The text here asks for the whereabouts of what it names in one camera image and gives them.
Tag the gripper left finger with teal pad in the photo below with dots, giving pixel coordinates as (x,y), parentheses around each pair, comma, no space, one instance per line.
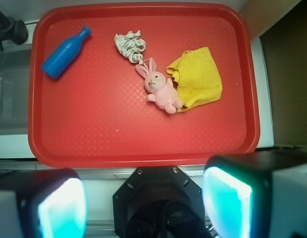
(42,204)

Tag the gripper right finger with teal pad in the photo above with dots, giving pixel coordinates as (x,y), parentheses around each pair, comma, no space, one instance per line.
(258,195)

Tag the blue plastic bottle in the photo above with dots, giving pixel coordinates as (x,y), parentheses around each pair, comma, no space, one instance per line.
(65,53)

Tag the red plastic tray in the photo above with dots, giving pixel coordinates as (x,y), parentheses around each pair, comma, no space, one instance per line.
(95,114)

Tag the yellow cloth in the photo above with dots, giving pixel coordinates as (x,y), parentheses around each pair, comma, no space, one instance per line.
(197,77)

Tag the grey sink basin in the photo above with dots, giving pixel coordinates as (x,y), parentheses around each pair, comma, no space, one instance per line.
(14,91)

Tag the pink plush bunny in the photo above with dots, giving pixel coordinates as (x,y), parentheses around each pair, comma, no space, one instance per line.
(161,90)

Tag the crumpled white paper towel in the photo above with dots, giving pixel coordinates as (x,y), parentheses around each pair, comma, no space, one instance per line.
(131,46)

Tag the grey sink faucet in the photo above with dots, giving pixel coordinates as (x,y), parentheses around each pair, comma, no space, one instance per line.
(11,29)

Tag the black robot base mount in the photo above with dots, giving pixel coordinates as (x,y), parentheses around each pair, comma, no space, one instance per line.
(159,202)

